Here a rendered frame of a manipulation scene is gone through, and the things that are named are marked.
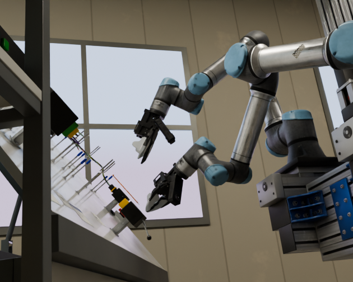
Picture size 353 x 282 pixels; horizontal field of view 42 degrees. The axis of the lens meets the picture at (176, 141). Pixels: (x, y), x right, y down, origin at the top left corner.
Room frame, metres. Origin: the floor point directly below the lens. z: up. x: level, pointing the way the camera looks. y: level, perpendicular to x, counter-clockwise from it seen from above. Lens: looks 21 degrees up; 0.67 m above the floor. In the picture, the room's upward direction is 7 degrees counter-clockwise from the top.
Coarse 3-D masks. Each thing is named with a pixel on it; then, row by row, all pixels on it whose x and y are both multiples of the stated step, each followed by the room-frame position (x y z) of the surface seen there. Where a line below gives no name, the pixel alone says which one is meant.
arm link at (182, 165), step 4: (180, 160) 1.61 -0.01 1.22; (184, 160) 1.60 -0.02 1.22; (176, 164) 1.62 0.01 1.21; (180, 164) 1.61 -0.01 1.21; (184, 164) 1.61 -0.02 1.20; (188, 164) 1.60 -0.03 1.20; (180, 168) 1.61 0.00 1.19; (184, 168) 1.61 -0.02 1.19; (188, 168) 1.61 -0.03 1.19; (192, 168) 1.61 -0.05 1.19; (184, 172) 1.62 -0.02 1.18; (188, 172) 1.62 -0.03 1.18; (192, 172) 1.63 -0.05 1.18; (188, 176) 1.64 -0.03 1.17
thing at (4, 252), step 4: (4, 240) 1.83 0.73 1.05; (8, 240) 1.83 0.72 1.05; (4, 244) 1.83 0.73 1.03; (8, 244) 1.83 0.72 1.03; (4, 248) 1.83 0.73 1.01; (8, 248) 1.86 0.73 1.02; (0, 252) 1.76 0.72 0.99; (4, 252) 1.79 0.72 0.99; (8, 252) 1.83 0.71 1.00; (0, 256) 1.76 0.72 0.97; (4, 256) 1.79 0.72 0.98; (8, 256) 1.82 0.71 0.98; (12, 256) 1.86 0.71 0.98; (16, 256) 1.89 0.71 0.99; (20, 256) 1.93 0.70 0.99
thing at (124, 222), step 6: (132, 204) 1.32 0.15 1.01; (120, 210) 1.33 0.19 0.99; (126, 210) 1.32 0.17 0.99; (132, 210) 1.32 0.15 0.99; (138, 210) 1.32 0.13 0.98; (126, 216) 1.32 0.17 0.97; (132, 216) 1.32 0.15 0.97; (138, 216) 1.32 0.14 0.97; (144, 216) 1.33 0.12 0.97; (120, 222) 1.34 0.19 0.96; (126, 222) 1.34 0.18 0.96; (132, 222) 1.32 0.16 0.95; (138, 222) 1.34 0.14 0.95; (144, 222) 1.34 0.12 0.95; (114, 228) 1.34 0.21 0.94; (120, 228) 1.34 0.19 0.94
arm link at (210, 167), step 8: (208, 152) 1.56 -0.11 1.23; (200, 160) 1.56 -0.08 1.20; (208, 160) 1.54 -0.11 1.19; (216, 160) 1.55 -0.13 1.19; (200, 168) 1.58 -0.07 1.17; (208, 168) 1.54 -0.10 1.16; (216, 168) 1.53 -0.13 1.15; (224, 168) 1.54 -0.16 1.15; (232, 168) 1.59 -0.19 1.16; (208, 176) 1.54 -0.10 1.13; (216, 176) 1.53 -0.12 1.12; (224, 176) 1.55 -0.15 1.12; (232, 176) 1.60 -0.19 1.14; (216, 184) 1.56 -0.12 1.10
